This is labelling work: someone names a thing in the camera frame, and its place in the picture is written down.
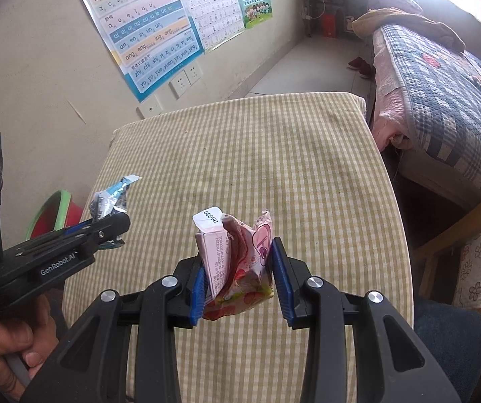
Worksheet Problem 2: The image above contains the silver blue wrapper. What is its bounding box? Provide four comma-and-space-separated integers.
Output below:
87, 174, 142, 249

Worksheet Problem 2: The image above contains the person's left hand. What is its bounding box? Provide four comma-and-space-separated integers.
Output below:
0, 293, 63, 400

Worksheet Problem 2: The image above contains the pink strawberry print carton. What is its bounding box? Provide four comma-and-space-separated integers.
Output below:
192, 207, 275, 322

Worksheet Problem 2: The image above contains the white chart wall poster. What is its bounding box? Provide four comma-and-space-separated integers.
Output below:
174, 0, 246, 53

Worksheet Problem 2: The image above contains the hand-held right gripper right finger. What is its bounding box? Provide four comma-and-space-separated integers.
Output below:
271, 236, 463, 403

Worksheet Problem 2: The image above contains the white wall socket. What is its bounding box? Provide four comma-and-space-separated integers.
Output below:
170, 71, 191, 98
184, 62, 203, 87

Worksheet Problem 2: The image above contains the white floral cushion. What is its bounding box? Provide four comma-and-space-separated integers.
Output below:
452, 218, 481, 309

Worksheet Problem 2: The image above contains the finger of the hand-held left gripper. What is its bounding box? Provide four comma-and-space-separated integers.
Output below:
64, 222, 99, 238
78, 212, 132, 262

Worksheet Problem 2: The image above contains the pink bed sheet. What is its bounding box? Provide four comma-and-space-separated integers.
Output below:
370, 34, 415, 152

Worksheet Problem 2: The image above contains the wooden chair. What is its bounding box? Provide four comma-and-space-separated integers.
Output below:
412, 193, 481, 387

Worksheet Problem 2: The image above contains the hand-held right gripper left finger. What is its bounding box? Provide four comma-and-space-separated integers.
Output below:
20, 256, 207, 403

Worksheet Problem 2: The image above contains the person's right leg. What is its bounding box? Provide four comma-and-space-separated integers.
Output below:
412, 296, 481, 403

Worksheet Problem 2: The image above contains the blue letter wall poster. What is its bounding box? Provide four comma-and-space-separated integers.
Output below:
70, 0, 205, 103

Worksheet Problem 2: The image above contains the blue plaid patchwork quilt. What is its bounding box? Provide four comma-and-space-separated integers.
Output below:
381, 23, 481, 200

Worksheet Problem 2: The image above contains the red basin with green rim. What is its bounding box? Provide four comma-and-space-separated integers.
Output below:
26, 190, 86, 240

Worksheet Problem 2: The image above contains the red box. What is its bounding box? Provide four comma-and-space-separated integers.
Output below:
322, 13, 338, 38

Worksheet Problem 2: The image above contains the tan cloth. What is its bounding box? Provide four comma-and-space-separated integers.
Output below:
351, 7, 467, 51

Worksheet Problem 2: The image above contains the white wall outlet plate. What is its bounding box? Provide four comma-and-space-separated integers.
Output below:
136, 94, 162, 119

